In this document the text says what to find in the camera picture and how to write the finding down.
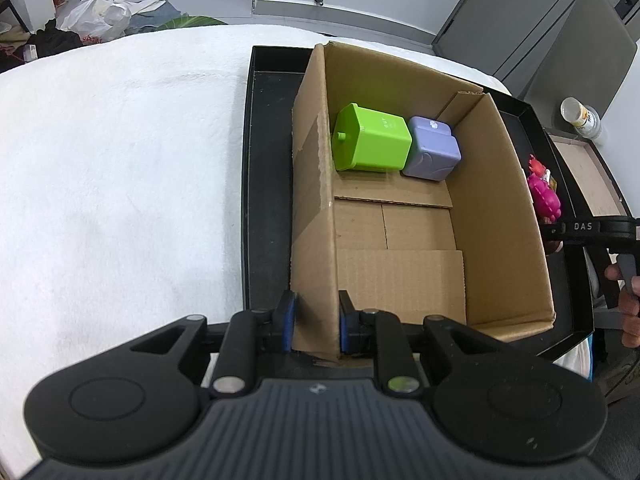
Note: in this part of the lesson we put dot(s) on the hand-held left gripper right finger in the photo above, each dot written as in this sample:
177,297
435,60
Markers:
344,320

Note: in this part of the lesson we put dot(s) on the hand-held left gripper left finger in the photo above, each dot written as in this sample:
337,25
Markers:
287,317

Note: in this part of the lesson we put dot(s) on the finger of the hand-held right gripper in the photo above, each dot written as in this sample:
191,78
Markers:
552,230

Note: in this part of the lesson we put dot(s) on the pink plastic toy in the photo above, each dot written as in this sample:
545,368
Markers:
545,197

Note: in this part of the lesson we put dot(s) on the cardboard box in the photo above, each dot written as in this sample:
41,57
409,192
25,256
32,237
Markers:
415,270

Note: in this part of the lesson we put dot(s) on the lilac plastic box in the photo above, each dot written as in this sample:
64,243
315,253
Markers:
430,150

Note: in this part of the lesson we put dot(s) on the black shallow tray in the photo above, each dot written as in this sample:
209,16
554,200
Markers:
265,160

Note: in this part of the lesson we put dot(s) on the green plastic box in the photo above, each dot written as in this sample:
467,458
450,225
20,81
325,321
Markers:
372,140

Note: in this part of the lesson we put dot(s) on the person's right hand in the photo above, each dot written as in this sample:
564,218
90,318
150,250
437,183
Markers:
631,310

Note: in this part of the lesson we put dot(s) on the paper cup with bottle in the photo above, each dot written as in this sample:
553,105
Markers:
580,115

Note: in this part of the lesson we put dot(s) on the grey folded panel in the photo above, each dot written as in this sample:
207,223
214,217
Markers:
585,45

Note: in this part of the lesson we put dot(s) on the grey door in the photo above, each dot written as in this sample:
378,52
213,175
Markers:
475,20

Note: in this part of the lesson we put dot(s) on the black door lock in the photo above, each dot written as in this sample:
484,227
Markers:
627,2

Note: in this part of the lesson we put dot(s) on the green cartoon floor mat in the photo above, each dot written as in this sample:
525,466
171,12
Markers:
195,21

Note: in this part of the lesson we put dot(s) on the blue jeans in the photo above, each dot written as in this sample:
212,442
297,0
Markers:
162,12

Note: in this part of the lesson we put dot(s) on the white plastic bag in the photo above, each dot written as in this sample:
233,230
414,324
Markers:
95,17

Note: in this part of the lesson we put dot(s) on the black clothes pile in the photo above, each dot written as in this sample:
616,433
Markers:
55,40

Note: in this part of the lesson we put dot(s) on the brown board black frame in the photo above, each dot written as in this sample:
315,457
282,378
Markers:
585,170

